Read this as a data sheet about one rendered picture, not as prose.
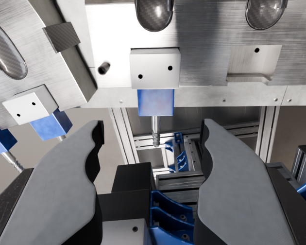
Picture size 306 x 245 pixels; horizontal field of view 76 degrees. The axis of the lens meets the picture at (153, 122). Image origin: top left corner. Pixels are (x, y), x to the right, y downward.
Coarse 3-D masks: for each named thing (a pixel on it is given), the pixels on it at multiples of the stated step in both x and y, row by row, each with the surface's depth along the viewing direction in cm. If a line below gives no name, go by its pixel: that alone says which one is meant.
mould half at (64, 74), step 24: (0, 0) 21; (24, 0) 21; (48, 0) 26; (0, 24) 23; (24, 24) 23; (48, 24) 24; (24, 48) 25; (48, 48) 25; (72, 48) 28; (0, 72) 26; (48, 72) 26; (72, 72) 27; (0, 96) 28; (72, 96) 28; (0, 120) 30
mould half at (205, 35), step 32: (96, 0) 19; (128, 0) 19; (192, 0) 19; (224, 0) 19; (96, 32) 20; (128, 32) 20; (160, 32) 20; (192, 32) 20; (224, 32) 20; (256, 32) 20; (288, 32) 20; (96, 64) 22; (128, 64) 22; (192, 64) 22; (224, 64) 22; (288, 64) 22
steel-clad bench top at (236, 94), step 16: (64, 0) 27; (80, 0) 27; (64, 16) 28; (80, 16) 28; (80, 32) 29; (80, 48) 30; (96, 80) 32; (96, 96) 34; (112, 96) 34; (128, 96) 34; (176, 96) 34; (192, 96) 34; (208, 96) 33; (224, 96) 33; (240, 96) 33; (256, 96) 33; (272, 96) 33; (288, 96) 33; (304, 96) 33
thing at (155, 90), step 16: (144, 48) 21; (160, 48) 21; (176, 48) 21; (144, 64) 19; (160, 64) 19; (176, 64) 19; (144, 80) 20; (160, 80) 20; (176, 80) 20; (144, 96) 22; (160, 96) 22; (144, 112) 24; (160, 112) 23; (160, 128) 26
